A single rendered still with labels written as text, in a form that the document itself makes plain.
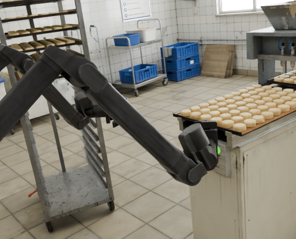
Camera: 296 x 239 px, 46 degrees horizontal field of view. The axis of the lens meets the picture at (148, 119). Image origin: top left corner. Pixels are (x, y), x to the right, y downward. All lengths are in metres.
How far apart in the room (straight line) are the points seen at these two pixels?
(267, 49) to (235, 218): 1.05
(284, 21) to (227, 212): 1.07
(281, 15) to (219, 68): 4.23
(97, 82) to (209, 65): 5.65
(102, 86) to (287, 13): 1.42
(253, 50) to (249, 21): 3.96
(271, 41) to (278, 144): 0.76
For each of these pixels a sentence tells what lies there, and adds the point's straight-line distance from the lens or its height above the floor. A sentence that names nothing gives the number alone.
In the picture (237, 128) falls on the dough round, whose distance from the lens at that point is 1.37.
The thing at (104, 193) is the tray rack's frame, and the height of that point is 0.15.
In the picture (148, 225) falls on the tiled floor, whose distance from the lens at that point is 2.43.
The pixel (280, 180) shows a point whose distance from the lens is 1.70.
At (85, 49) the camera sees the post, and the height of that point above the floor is 1.19.
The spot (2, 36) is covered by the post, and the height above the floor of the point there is 1.33.
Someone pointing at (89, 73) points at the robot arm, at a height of 1.28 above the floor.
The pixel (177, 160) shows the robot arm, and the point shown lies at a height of 1.03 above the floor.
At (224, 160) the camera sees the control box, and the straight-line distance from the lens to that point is 1.44.
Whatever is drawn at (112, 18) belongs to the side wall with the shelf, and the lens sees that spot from 6.13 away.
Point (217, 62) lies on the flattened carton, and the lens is 6.30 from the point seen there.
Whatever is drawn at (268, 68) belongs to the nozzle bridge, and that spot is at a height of 0.94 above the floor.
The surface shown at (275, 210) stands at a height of 0.44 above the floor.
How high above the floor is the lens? 1.42
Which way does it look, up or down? 19 degrees down
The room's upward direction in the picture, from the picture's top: 7 degrees counter-clockwise
